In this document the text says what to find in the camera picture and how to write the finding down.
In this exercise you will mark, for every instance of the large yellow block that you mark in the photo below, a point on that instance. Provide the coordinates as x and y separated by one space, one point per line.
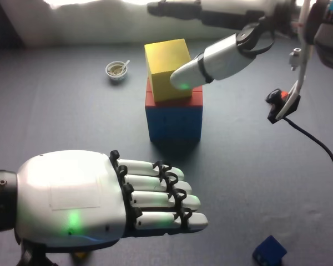
163 63

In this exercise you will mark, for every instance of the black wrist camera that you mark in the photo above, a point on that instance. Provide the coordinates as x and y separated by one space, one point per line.
277 106

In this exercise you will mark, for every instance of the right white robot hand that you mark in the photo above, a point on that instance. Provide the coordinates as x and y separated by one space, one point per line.
224 58

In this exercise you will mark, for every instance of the Rubik's cube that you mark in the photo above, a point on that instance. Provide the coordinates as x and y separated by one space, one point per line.
174 122

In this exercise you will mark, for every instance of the small yellow cube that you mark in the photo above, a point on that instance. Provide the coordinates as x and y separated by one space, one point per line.
80 255

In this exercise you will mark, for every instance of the small toy bowl with spoon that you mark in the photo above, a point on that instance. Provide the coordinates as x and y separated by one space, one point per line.
116 72

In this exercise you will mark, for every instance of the small blue cube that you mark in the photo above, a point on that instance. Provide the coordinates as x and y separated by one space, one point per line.
269 250

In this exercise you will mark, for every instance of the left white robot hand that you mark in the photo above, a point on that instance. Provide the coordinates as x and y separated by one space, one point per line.
72 194

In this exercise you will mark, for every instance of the grey table cloth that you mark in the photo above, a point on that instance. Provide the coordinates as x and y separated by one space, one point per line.
238 180

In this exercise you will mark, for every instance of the white backdrop sheet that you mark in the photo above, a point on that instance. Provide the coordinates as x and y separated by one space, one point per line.
86 25

